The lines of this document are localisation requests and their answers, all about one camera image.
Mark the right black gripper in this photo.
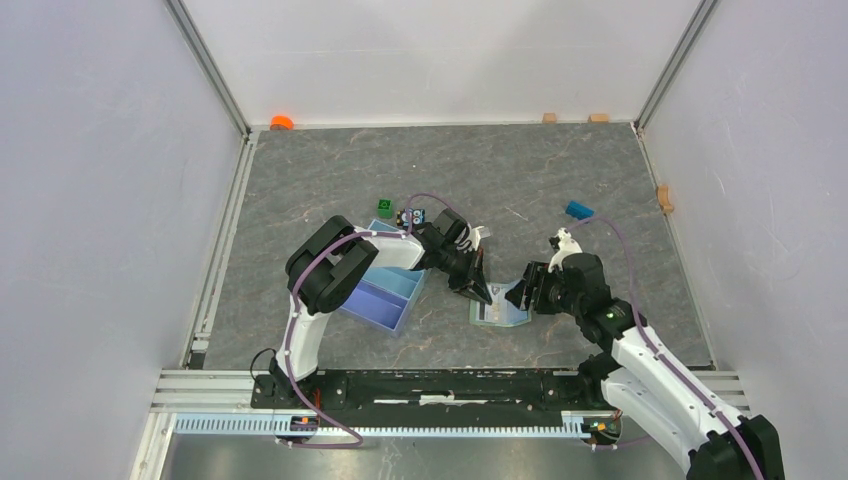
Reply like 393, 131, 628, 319
503, 261, 583, 318

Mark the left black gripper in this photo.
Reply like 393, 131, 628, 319
436, 244, 491, 307

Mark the green card holder wallet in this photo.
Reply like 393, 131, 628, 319
469, 280, 532, 328

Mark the blue three-compartment organizer tray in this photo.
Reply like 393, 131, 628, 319
339, 219, 427, 337

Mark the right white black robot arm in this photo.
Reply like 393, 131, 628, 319
505, 253, 785, 479

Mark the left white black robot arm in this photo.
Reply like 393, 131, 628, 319
272, 208, 493, 408

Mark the black blue owl toy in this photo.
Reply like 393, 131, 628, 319
395, 208, 426, 229

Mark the blue toy brick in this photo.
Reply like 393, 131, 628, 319
565, 201, 595, 222

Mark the green toy cube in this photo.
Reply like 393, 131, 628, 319
376, 198, 394, 219

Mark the curved wooden piece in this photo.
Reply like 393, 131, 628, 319
656, 185, 675, 215

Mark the orange round cap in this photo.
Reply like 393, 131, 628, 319
269, 115, 294, 130

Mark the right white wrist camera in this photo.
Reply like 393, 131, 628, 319
547, 228, 582, 273

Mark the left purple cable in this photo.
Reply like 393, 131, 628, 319
288, 193, 465, 450

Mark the purple cable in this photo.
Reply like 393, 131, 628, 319
288, 193, 465, 450
566, 215, 770, 480

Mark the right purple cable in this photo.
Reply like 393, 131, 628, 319
566, 215, 770, 480

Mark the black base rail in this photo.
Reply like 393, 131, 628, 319
251, 368, 621, 429

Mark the aluminium frame rail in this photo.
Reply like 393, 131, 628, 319
173, 413, 609, 440

